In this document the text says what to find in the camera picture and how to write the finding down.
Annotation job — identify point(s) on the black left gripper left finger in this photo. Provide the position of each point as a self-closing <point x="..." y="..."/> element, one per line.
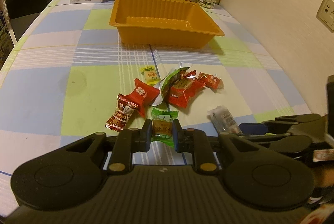
<point x="128" y="142"/>

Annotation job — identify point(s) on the large red snack pack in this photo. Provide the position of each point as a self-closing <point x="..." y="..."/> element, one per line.
<point x="183" y="90"/>

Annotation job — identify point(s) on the checkered tablecloth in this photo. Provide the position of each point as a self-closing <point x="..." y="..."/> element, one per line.
<point x="61" y="81"/>

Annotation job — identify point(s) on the red double-happiness candy pack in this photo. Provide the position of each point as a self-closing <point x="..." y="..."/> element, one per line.
<point x="142" y="95"/>

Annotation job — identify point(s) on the single wall socket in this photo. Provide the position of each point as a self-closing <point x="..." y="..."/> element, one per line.
<point x="325" y="14"/>

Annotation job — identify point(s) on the green white snack bag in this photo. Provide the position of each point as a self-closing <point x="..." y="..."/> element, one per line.
<point x="165" y="84"/>

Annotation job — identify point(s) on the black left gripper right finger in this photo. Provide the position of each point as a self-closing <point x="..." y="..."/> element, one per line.
<point x="195" y="141"/>

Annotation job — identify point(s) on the small red candy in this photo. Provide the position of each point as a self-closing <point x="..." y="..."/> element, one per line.
<point x="211" y="81"/>

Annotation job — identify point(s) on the clear snack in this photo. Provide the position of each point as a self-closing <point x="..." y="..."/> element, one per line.
<point x="223" y="121"/>

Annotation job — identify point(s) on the orange plastic tray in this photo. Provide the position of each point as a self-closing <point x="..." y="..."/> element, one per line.
<point x="163" y="22"/>

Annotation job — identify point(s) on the yellow green candy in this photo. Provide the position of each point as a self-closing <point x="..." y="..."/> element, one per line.
<point x="150" y="75"/>

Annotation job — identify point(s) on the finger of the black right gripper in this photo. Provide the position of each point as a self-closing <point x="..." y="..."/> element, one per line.
<point x="280" y="125"/>

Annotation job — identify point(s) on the dark red candy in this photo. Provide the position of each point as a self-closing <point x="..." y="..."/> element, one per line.
<point x="124" y="110"/>

